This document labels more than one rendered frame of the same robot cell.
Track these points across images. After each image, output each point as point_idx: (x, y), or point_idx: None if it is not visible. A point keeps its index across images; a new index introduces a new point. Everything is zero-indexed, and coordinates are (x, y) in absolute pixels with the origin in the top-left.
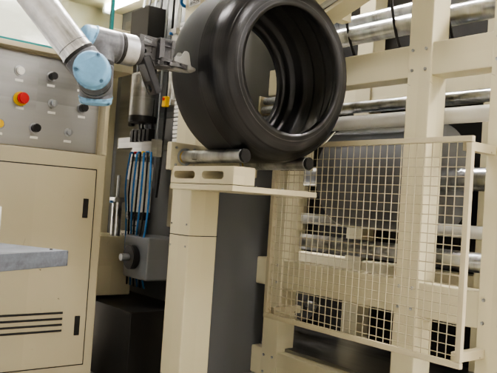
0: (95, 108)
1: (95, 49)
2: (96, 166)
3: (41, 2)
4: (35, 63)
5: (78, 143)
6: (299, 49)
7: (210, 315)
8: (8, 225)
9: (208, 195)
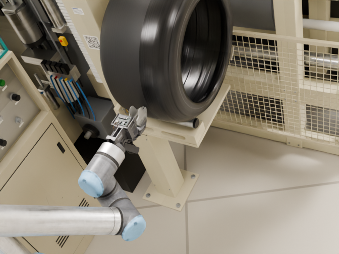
0: (19, 86)
1: (126, 215)
2: (50, 121)
3: (78, 230)
4: None
5: (26, 117)
6: None
7: (171, 150)
8: (34, 202)
9: None
